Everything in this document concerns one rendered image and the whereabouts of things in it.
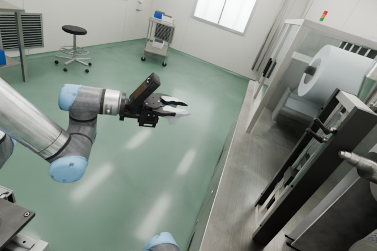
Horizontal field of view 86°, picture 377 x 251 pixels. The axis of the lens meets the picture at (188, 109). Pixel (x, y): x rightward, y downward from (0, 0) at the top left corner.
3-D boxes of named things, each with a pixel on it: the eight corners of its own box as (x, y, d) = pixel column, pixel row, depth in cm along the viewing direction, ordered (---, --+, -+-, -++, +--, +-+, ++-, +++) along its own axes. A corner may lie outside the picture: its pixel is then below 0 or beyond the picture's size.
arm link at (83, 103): (65, 103, 60) (65, 77, 56) (104, 108, 64) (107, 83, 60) (56, 118, 54) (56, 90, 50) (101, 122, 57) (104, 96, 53)
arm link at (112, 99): (107, 83, 59) (103, 100, 53) (123, 86, 61) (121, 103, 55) (105, 103, 63) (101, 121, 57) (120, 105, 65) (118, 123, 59)
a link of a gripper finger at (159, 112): (174, 110, 64) (147, 104, 62) (176, 106, 63) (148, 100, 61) (174, 120, 60) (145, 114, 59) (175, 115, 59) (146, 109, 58)
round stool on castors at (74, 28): (76, 58, 366) (77, 23, 336) (100, 69, 356) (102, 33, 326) (47, 64, 318) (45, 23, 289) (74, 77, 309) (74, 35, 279)
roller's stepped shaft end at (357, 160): (333, 154, 49) (341, 144, 47) (359, 165, 48) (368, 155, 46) (337, 161, 46) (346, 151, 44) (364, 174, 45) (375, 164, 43)
